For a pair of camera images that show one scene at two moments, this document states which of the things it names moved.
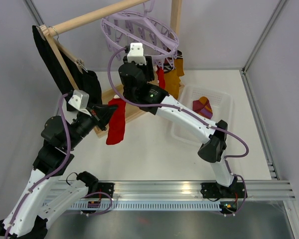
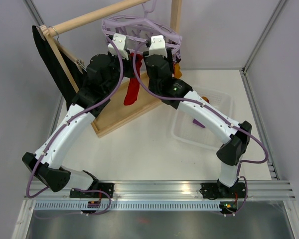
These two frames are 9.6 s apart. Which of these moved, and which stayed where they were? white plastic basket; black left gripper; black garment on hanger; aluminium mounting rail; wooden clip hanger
Moved: black left gripper
Stayed: aluminium mounting rail; wooden clip hanger; white plastic basket; black garment on hanger
